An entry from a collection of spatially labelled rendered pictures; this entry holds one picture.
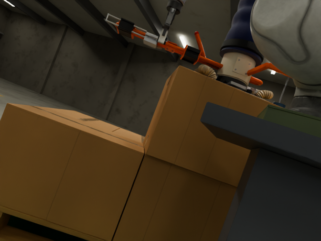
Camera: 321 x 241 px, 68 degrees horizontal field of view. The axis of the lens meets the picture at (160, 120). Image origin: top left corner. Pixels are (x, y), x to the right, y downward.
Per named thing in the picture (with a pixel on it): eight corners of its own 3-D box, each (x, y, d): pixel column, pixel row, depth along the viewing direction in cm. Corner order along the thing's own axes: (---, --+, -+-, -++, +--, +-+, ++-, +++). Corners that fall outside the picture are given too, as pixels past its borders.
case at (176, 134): (234, 177, 145) (257, 115, 146) (272, 200, 105) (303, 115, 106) (142, 143, 139) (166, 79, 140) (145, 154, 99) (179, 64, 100)
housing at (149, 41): (155, 49, 125) (158, 40, 125) (156, 45, 118) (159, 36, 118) (143, 43, 124) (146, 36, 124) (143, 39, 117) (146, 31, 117)
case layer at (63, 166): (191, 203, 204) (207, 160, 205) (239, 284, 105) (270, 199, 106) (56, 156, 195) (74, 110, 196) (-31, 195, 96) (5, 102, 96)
